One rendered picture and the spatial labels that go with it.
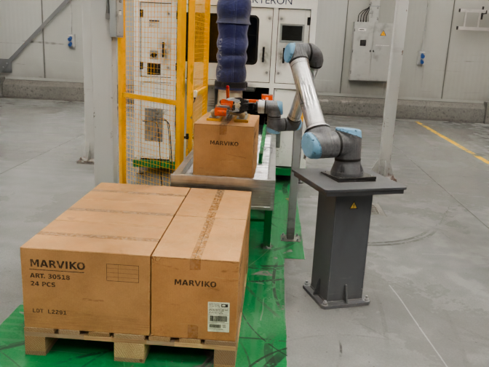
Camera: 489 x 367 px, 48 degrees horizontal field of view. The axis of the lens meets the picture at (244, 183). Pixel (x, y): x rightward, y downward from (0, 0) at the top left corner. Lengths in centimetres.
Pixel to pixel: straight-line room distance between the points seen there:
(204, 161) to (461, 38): 982
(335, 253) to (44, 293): 159
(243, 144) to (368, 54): 875
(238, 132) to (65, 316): 164
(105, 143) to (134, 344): 217
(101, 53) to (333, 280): 244
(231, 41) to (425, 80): 926
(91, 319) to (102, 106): 217
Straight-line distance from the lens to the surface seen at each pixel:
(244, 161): 370
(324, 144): 308
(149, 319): 267
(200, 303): 258
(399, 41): 651
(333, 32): 1242
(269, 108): 367
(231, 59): 384
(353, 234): 327
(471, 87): 1310
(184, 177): 370
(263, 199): 369
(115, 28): 438
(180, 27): 437
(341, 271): 333
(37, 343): 289
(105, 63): 445
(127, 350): 277
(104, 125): 451
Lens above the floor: 149
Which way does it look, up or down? 14 degrees down
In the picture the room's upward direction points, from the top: 3 degrees clockwise
